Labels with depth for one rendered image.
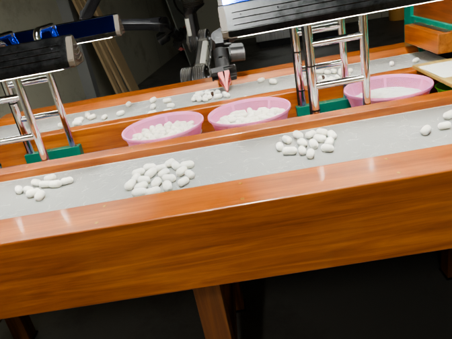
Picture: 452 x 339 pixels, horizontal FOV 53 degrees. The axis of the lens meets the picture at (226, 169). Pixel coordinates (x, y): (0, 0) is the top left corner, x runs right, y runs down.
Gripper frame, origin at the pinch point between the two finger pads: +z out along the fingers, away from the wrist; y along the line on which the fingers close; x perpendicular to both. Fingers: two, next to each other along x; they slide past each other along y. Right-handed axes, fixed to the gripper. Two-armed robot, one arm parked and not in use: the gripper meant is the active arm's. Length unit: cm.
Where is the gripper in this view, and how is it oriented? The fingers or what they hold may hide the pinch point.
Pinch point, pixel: (227, 89)
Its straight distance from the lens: 180.1
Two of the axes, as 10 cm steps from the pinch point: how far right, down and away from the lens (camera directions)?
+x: 1.3, 4.4, 8.9
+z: 1.5, 8.8, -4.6
